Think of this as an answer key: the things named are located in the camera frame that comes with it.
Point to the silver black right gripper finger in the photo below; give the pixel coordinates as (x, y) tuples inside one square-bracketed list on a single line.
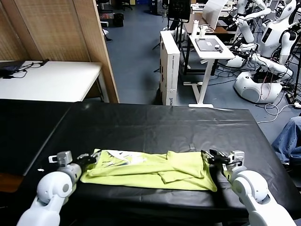
[(207, 155), (217, 153)]

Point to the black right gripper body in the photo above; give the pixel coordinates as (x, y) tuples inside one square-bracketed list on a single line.
[(219, 160)]

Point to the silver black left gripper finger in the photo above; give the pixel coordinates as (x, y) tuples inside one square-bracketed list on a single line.
[(94, 157), (83, 157)]

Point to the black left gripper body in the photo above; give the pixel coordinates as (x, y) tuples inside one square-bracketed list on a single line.
[(84, 162)]

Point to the yellow-green T-shirt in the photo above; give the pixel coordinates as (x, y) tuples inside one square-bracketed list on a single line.
[(141, 169)]

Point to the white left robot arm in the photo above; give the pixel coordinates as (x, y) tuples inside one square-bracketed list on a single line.
[(51, 188)]

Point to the small white robot base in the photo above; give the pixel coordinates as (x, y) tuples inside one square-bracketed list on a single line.
[(235, 62)]

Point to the white robot with raised arm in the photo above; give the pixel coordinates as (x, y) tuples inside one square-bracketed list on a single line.
[(245, 30)]

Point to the large white rounded robot base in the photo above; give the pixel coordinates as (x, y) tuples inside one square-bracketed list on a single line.
[(251, 89)]

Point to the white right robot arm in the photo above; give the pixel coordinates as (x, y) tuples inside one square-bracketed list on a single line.
[(251, 188)]

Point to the black plastic table cover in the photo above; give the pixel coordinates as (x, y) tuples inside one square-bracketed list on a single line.
[(164, 129)]

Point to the black side table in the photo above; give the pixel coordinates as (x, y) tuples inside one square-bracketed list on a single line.
[(23, 131)]

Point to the blue jeans leg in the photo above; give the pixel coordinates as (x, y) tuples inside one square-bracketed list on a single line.
[(289, 141)]

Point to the white folding table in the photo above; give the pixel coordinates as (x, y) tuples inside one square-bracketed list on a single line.
[(58, 80)]

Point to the black floor power strip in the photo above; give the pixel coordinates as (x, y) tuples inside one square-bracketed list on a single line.
[(290, 97)]

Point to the tall white cardboard box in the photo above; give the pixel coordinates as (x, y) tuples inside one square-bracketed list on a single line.
[(169, 70)]

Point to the small white standing desk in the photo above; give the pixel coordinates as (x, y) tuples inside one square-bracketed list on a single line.
[(218, 55)]

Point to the small black device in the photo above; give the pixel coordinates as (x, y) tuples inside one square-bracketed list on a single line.
[(219, 49)]

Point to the grey closed laptop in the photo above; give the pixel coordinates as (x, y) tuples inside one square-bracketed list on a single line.
[(207, 44)]

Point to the brown wooden desk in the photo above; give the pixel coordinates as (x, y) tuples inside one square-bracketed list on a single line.
[(221, 30)]

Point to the white water bottle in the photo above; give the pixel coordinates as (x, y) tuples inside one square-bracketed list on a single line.
[(194, 29)]

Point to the white humanoid robot upper body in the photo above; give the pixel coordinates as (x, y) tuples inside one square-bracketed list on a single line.
[(272, 35)]

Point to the wooden partition screen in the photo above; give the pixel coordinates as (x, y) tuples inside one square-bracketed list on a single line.
[(58, 28)]

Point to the black trash bin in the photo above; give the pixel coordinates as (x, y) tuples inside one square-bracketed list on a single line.
[(118, 20)]

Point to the white curved sheet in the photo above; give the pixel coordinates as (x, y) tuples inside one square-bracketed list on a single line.
[(211, 14)]

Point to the black monitor on stand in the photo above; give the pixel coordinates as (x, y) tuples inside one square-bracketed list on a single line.
[(178, 9)]

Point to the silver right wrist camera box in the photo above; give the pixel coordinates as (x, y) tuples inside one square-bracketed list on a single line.
[(236, 160)]

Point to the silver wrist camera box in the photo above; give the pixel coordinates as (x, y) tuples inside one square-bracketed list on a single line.
[(236, 160), (62, 158)]

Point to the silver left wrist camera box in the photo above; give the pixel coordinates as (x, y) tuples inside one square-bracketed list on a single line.
[(62, 158)]

